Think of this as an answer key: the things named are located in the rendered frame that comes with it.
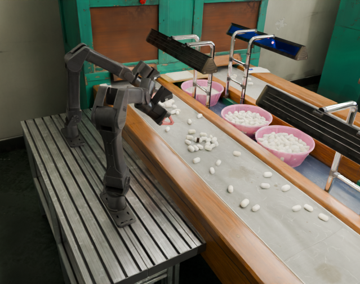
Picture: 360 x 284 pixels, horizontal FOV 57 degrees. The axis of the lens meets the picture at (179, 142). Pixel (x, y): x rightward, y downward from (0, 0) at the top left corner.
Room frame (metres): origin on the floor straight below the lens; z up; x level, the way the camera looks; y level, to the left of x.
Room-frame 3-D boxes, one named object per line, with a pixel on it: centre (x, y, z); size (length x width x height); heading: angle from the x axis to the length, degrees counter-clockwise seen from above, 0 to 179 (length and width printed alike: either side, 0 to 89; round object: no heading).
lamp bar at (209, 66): (1.70, 0.03, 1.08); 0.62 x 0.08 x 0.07; 30
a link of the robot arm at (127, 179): (0.96, 0.22, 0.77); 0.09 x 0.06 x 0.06; 76
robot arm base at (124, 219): (0.95, 0.22, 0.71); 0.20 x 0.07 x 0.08; 32
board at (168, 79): (2.17, -0.02, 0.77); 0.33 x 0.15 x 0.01; 120
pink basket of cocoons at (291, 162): (1.36, -0.48, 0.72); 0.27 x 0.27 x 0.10
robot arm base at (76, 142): (1.46, 0.54, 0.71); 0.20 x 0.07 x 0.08; 32
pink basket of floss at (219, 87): (1.98, -0.13, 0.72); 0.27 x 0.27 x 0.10
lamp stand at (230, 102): (1.93, -0.39, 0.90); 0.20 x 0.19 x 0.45; 30
